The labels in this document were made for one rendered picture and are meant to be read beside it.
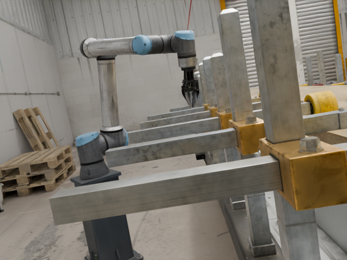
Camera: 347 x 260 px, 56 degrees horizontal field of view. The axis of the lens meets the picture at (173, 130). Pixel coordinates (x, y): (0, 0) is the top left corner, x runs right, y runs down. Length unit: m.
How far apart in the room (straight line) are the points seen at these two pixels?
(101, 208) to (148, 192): 0.05
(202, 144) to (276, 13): 0.28
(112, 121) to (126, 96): 7.20
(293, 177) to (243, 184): 0.05
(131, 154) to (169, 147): 0.07
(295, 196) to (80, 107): 9.27
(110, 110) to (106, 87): 0.15
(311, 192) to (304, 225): 0.10
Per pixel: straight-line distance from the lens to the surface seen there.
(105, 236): 2.15
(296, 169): 0.31
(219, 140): 0.58
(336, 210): 0.86
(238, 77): 0.61
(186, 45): 1.55
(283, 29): 0.38
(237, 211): 0.91
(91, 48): 1.92
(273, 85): 0.37
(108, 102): 2.11
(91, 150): 2.07
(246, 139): 0.55
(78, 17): 9.73
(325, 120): 0.62
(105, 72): 2.08
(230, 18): 0.62
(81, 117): 9.52
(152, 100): 9.29
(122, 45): 1.67
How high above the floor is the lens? 1.05
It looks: 7 degrees down
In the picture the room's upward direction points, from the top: 10 degrees counter-clockwise
